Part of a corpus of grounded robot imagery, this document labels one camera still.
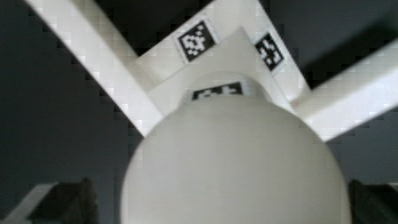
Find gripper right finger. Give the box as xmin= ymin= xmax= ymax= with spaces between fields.
xmin=348 ymin=180 xmax=398 ymax=224

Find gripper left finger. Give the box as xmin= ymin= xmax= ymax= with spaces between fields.
xmin=0 ymin=178 xmax=99 ymax=224

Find white lamp bulb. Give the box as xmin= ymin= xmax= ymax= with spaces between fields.
xmin=121 ymin=82 xmax=352 ymax=224

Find white lamp base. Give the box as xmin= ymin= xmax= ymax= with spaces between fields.
xmin=138 ymin=0 xmax=311 ymax=113

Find white front fence bar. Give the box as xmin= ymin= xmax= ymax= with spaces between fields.
xmin=295 ymin=39 xmax=398 ymax=141

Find white right fence block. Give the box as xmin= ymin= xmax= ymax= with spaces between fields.
xmin=23 ymin=0 xmax=163 ymax=135

